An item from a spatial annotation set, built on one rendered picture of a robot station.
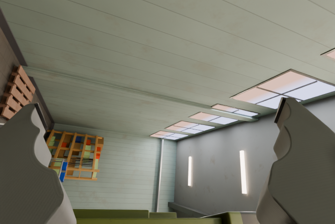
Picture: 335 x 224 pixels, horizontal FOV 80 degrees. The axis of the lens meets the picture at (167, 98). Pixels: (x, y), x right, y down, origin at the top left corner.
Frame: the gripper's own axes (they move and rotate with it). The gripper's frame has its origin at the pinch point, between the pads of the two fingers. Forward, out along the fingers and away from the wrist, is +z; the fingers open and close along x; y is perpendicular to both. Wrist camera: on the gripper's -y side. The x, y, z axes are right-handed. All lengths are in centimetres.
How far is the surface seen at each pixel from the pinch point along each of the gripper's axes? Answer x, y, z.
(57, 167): -345, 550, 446
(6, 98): -262, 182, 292
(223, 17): 79, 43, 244
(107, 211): -38, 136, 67
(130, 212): -23, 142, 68
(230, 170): 227, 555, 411
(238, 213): 46, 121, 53
